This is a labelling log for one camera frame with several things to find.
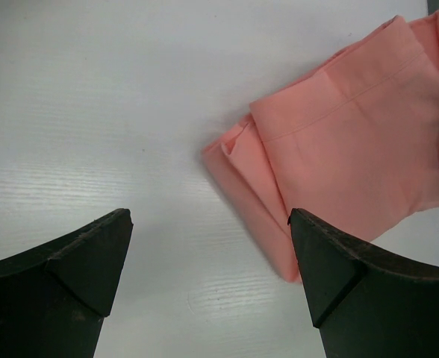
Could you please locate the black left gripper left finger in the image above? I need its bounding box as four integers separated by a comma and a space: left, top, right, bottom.
0, 209, 133, 357

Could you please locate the grey pleated skirt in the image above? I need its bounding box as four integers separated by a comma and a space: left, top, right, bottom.
426, 0, 439, 15

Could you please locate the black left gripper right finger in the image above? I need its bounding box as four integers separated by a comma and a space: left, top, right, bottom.
289, 209, 439, 357

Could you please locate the pink skirt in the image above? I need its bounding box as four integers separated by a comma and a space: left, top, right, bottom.
202, 10, 439, 283

